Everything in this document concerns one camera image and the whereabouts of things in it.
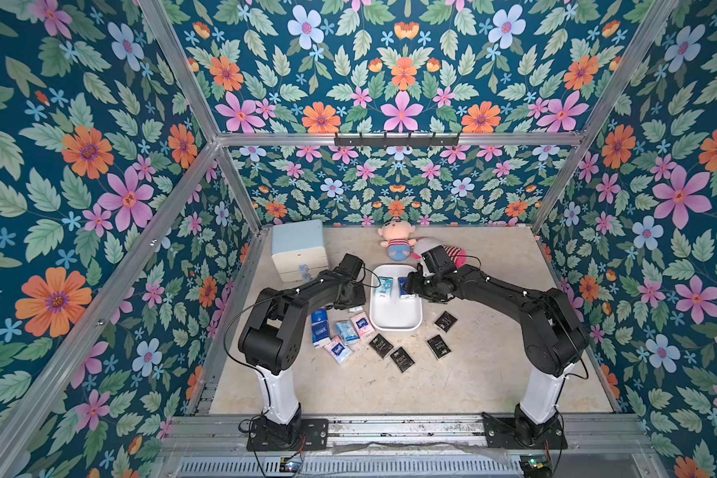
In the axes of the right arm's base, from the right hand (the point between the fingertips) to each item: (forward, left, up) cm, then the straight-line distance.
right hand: (410, 287), depth 94 cm
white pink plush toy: (+20, -6, -1) cm, 21 cm away
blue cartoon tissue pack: (-10, +28, -4) cm, 30 cm away
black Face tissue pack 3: (-21, +2, -5) cm, 22 cm away
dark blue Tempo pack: (-17, +27, -3) cm, 32 cm away
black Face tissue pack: (-9, -11, -5) cm, 15 cm away
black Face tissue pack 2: (-17, -8, -6) cm, 20 cm away
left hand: (-1, +16, -5) cm, 16 cm away
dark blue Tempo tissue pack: (+3, +2, -5) cm, 6 cm away
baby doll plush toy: (+22, +4, 0) cm, 22 cm away
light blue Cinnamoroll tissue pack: (-14, +19, -4) cm, 24 cm away
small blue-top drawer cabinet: (+8, +36, +9) cm, 38 cm away
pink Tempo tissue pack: (-11, +15, -5) cm, 19 cm away
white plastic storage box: (-4, +6, -6) cm, 9 cm away
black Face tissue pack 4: (-17, +9, -5) cm, 20 cm away
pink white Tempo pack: (-19, +21, -5) cm, 29 cm away
